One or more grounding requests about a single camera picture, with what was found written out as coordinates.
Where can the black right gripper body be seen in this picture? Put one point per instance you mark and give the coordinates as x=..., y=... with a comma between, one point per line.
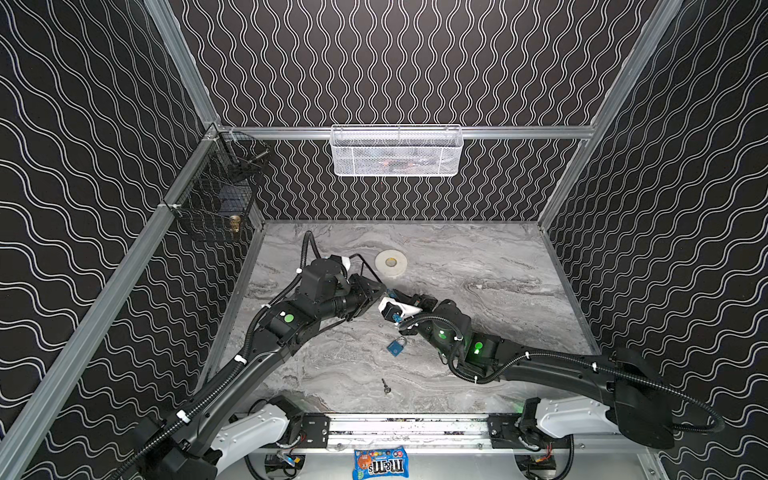
x=417, y=306

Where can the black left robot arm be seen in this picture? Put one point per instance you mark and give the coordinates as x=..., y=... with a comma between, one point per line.
x=198, y=439

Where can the candy bag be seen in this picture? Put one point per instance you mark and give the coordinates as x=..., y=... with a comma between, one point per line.
x=381, y=463

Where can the large blue padlock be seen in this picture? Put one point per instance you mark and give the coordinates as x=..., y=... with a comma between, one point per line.
x=397, y=346

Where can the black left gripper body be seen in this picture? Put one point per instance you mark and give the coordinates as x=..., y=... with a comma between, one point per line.
x=369, y=289

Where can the white wire basket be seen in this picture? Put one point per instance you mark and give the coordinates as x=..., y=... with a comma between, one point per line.
x=393, y=150

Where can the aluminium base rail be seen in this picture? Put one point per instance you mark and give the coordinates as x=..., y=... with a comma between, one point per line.
x=420, y=431

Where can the white tape roll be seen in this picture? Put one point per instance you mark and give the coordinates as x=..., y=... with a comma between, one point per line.
x=391, y=263

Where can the brass padlock in basket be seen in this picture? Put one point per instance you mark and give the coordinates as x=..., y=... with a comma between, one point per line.
x=235, y=222

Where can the black wire basket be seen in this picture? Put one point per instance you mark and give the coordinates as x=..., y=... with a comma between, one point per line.
x=225, y=185

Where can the black hex key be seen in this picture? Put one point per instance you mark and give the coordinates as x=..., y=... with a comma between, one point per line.
x=366, y=270

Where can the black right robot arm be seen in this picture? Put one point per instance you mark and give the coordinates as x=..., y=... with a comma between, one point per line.
x=607, y=394

